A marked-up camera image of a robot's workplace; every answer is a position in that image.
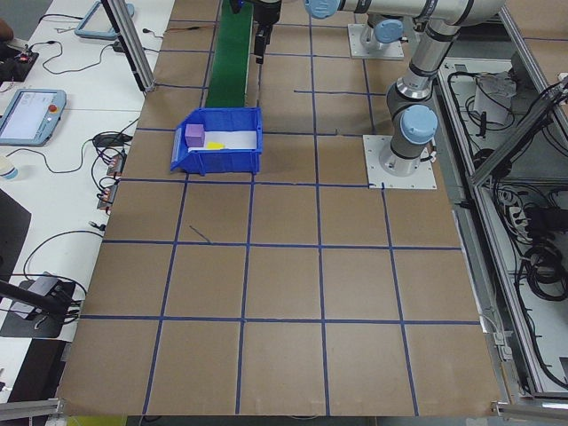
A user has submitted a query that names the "aluminium corner bar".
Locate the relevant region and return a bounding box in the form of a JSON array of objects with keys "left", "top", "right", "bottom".
[
  {"left": 0, "top": 398, "right": 67, "bottom": 421},
  {"left": 490, "top": 398, "right": 568, "bottom": 421}
]

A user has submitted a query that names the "upright aluminium profile post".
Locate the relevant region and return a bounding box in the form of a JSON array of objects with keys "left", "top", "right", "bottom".
[{"left": 100, "top": 0, "right": 157, "bottom": 93}]

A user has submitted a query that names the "blue plastic storage bin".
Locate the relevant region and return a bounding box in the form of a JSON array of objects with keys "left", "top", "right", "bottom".
[{"left": 170, "top": 106, "right": 264, "bottom": 178}]

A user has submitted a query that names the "white crumpled paper bag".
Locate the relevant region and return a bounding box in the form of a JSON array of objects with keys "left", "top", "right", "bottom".
[{"left": 473, "top": 70, "right": 518, "bottom": 126}]

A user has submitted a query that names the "purple foam block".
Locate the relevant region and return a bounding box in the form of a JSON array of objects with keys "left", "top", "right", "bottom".
[{"left": 185, "top": 123, "right": 206, "bottom": 147}]

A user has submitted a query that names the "white power strip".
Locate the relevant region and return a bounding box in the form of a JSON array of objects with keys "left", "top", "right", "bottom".
[{"left": 499, "top": 188, "right": 528, "bottom": 236}]

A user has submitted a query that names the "small circuit board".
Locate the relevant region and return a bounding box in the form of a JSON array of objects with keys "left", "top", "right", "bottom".
[
  {"left": 96, "top": 181, "right": 119, "bottom": 212},
  {"left": 106, "top": 153, "right": 128, "bottom": 178}
]

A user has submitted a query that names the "black cable coil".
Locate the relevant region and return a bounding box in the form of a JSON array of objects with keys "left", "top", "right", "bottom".
[
  {"left": 472, "top": 148, "right": 497, "bottom": 173},
  {"left": 514, "top": 239, "right": 568, "bottom": 307}
]

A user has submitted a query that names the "green conveyor belt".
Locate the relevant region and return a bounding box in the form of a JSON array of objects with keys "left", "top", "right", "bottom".
[{"left": 203, "top": 0, "right": 255, "bottom": 109}]

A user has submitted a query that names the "black electronics board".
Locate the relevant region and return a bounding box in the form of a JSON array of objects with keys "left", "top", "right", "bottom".
[{"left": 0, "top": 43, "right": 40, "bottom": 83}]

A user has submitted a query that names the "black barrel plug cable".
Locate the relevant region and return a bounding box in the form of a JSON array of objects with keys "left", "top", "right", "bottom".
[{"left": 140, "top": 28, "right": 166, "bottom": 53}]

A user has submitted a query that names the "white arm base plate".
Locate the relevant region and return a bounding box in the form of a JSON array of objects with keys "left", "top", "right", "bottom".
[
  {"left": 347, "top": 22, "right": 406, "bottom": 59},
  {"left": 362, "top": 134, "right": 439, "bottom": 191}
]

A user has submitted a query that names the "blue grey teach pendant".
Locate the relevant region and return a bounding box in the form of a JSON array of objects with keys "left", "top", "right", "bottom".
[
  {"left": 0, "top": 88, "right": 67, "bottom": 146},
  {"left": 74, "top": 1, "right": 134, "bottom": 42}
]

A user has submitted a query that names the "V-shaped aluminium bar frame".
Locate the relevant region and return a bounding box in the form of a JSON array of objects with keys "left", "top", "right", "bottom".
[{"left": 437, "top": 0, "right": 568, "bottom": 416}]

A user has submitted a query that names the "black flat panel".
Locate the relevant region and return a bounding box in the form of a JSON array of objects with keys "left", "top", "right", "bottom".
[{"left": 0, "top": 188, "right": 33, "bottom": 283}]

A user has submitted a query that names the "white side desk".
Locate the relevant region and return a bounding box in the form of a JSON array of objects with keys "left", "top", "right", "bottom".
[{"left": 0, "top": 0, "right": 175, "bottom": 403}]

